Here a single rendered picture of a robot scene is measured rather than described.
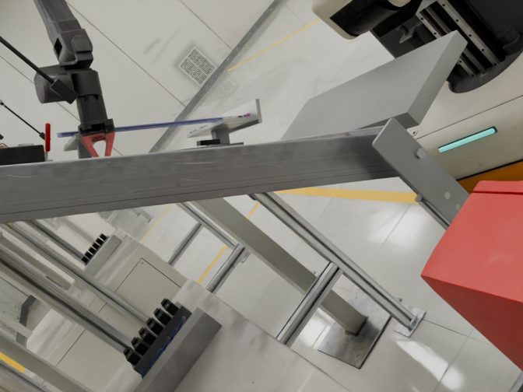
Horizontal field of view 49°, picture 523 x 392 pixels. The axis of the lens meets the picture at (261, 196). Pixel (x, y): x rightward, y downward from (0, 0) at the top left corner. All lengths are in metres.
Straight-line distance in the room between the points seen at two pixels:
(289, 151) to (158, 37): 8.45
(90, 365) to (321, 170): 1.62
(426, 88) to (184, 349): 0.69
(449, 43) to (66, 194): 0.88
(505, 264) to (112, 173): 0.44
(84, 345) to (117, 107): 6.89
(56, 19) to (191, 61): 7.90
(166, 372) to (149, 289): 1.13
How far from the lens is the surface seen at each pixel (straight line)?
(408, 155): 0.77
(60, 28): 1.31
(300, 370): 0.81
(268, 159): 0.72
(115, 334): 1.43
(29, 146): 0.98
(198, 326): 1.08
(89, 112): 1.25
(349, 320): 1.86
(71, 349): 2.22
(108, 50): 9.00
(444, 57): 1.27
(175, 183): 0.69
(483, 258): 0.43
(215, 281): 2.21
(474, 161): 1.75
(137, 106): 8.92
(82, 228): 5.71
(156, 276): 2.19
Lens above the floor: 1.03
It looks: 17 degrees down
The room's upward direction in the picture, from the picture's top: 49 degrees counter-clockwise
